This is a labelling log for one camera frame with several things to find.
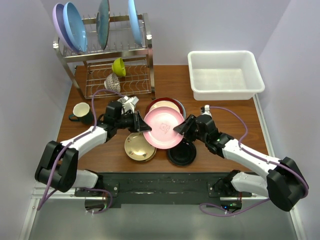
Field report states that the pink plate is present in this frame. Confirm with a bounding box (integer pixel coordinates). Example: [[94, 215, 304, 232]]
[[143, 106, 185, 150]]

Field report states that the black small plate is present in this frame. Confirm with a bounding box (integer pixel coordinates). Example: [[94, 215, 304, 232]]
[[166, 139, 197, 167]]

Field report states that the dark green mug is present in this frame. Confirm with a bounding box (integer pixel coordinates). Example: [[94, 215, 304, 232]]
[[68, 102, 94, 125]]

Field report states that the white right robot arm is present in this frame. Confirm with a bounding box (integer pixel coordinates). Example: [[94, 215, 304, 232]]
[[174, 114, 309, 212]]

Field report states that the white plastic bin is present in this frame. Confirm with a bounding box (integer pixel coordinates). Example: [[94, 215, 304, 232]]
[[187, 50, 265, 101]]

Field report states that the red patterned white bowl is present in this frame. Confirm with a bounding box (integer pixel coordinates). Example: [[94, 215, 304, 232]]
[[104, 73, 121, 93]]

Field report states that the light blue plate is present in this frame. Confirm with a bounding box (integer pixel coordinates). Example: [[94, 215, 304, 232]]
[[63, 1, 88, 53]]

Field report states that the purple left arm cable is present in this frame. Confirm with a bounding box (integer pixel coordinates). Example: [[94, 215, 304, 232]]
[[36, 89, 126, 218]]

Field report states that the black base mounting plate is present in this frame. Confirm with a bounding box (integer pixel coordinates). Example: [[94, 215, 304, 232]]
[[74, 171, 253, 209]]

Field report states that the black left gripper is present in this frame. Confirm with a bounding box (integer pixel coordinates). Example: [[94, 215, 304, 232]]
[[115, 110, 151, 133]]

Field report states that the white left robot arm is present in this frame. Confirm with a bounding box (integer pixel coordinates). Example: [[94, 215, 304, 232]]
[[35, 101, 152, 196]]

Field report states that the cream and teal plate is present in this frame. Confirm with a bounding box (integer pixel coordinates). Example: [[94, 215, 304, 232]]
[[174, 99, 187, 119]]

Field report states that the purple plate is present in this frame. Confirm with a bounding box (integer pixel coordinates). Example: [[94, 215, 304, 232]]
[[52, 3, 76, 52]]

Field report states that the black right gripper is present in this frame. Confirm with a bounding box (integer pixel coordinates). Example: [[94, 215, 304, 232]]
[[173, 114, 208, 144]]

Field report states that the dark teal plate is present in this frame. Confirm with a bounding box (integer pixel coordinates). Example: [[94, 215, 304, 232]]
[[96, 0, 110, 50]]

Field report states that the cream yellow small plate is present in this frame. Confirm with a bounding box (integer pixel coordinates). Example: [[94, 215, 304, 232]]
[[124, 132, 156, 160]]

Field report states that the red rimmed cream plate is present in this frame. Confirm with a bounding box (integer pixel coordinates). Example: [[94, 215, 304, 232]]
[[145, 97, 184, 115]]

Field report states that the lime green bowl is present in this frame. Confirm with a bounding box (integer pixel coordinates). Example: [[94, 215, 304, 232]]
[[111, 57, 126, 77]]

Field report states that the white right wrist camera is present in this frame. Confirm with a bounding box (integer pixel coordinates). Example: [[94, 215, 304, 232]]
[[200, 104, 212, 117]]

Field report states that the steel dish rack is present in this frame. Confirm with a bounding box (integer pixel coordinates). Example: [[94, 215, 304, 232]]
[[52, 13, 156, 100]]

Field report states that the pale blue plate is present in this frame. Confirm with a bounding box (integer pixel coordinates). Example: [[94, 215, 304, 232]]
[[128, 0, 142, 47]]

